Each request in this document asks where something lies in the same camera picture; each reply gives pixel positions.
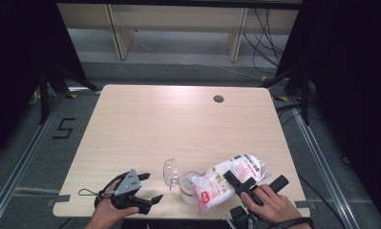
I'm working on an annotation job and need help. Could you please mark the person's left hand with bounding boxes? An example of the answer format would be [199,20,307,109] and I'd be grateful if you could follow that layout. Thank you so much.
[92,178,141,224]

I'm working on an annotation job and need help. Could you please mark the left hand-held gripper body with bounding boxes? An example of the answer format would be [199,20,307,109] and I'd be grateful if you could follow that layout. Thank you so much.
[109,168,144,210]

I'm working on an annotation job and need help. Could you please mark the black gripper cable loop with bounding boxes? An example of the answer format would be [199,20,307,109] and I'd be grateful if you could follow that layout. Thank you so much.
[94,171,130,208]

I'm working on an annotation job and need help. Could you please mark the black curtain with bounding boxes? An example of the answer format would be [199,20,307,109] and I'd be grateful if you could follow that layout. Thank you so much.
[275,0,381,223]
[0,0,88,161]

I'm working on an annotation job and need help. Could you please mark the clear glass jar with lid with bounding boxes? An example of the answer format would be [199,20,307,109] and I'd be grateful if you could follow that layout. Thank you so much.
[161,157,205,206]

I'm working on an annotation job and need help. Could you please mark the bundle of black cables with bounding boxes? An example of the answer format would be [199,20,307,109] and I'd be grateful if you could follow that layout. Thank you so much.
[243,8,286,76]

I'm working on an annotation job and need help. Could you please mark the black floor cables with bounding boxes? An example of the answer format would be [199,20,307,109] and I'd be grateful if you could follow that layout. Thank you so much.
[274,103,325,127]

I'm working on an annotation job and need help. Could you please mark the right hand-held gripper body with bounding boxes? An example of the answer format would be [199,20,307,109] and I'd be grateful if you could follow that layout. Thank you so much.
[223,174,290,229]

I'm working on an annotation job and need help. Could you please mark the person's right hand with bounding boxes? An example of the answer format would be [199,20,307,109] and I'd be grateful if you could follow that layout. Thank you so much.
[240,183,305,224]

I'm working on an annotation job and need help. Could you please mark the metal floor rail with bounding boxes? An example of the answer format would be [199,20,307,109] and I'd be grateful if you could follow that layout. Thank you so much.
[291,103,362,229]
[0,92,67,225]

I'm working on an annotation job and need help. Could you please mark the red and white pouch bag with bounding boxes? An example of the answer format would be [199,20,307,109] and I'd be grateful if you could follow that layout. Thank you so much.
[192,153,271,215]

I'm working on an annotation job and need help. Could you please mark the long black cable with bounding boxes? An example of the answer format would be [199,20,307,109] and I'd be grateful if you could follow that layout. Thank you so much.
[296,173,349,229]

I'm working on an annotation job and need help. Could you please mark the thin black lanyard loop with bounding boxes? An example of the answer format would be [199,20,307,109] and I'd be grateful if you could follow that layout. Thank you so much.
[77,188,100,197]

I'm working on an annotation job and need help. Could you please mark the black frame beam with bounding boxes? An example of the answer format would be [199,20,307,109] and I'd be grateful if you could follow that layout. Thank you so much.
[55,0,305,10]

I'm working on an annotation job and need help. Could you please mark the black metal stand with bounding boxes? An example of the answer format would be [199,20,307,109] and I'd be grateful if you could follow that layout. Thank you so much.
[260,64,310,126]
[37,62,100,126]

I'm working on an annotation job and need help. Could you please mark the beige wooden shelf unit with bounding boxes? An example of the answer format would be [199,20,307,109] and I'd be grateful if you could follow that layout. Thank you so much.
[57,3,300,63]

